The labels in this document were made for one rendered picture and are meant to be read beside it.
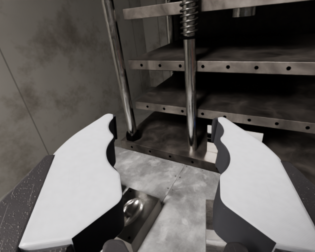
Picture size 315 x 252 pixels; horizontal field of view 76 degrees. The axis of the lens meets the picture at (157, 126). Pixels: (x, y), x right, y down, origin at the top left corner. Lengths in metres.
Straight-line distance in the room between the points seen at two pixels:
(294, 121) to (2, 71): 2.43
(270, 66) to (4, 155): 2.46
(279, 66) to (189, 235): 0.74
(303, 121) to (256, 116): 0.18
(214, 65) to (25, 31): 2.15
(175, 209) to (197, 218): 0.09
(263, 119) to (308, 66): 0.27
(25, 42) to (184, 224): 2.38
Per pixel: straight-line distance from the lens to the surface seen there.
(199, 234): 0.84
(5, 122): 2.57
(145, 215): 0.81
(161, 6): 1.09
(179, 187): 0.98
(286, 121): 1.06
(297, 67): 0.97
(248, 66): 0.97
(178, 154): 1.19
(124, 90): 1.21
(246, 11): 1.21
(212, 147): 1.19
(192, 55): 0.98
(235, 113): 1.06
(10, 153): 2.66
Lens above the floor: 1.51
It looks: 29 degrees down
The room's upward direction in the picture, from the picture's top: 7 degrees counter-clockwise
